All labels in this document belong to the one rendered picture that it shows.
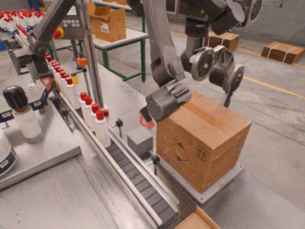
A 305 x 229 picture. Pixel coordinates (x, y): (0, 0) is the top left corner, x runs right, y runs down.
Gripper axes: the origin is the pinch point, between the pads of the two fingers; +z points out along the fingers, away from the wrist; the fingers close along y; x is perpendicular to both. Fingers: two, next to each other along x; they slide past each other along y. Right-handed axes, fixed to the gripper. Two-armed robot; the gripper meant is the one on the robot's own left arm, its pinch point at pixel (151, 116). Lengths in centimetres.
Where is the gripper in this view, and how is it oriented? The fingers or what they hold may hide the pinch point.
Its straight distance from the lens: 71.8
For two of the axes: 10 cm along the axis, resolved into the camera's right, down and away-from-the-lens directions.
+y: -7.0, 4.5, -5.5
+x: 5.6, 8.3, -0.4
